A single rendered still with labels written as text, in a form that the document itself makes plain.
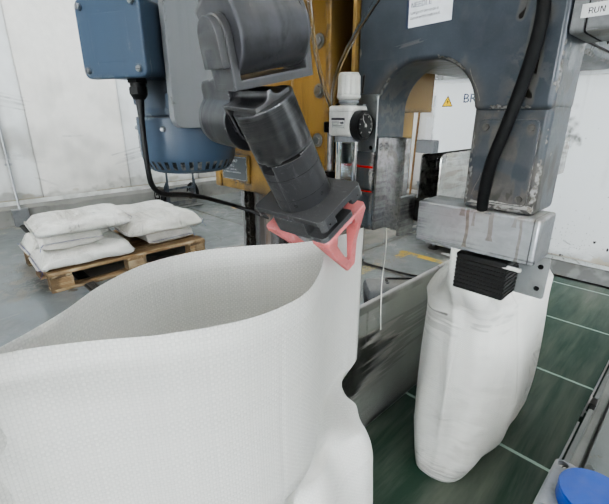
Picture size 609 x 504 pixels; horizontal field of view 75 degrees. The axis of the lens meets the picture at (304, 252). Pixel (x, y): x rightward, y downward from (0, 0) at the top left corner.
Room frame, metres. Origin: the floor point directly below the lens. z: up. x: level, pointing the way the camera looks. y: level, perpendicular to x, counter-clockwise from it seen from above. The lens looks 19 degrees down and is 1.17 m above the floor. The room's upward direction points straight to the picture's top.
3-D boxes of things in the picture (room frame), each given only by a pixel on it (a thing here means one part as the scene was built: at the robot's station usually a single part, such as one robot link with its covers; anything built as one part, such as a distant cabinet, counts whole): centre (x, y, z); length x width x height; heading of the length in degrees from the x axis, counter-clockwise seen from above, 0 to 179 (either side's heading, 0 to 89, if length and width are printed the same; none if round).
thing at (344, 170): (0.54, -0.06, 1.11); 0.03 x 0.03 x 0.06
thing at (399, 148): (0.57, -0.13, 1.07); 0.03 x 0.01 x 0.13; 44
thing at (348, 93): (0.54, -0.06, 1.14); 0.05 x 0.04 x 0.16; 44
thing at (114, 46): (0.58, 0.23, 1.25); 0.10 x 0.08 x 0.12; 69
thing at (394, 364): (1.11, -0.40, 0.53); 1.05 x 0.02 x 0.41; 134
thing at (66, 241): (2.94, 1.85, 0.32); 0.66 x 0.42 x 0.15; 38
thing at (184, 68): (0.66, 0.08, 1.23); 0.28 x 0.07 x 0.16; 134
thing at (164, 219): (3.24, 1.23, 0.32); 0.66 x 0.43 x 0.15; 132
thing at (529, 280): (0.45, -0.24, 0.98); 0.09 x 0.05 x 0.05; 44
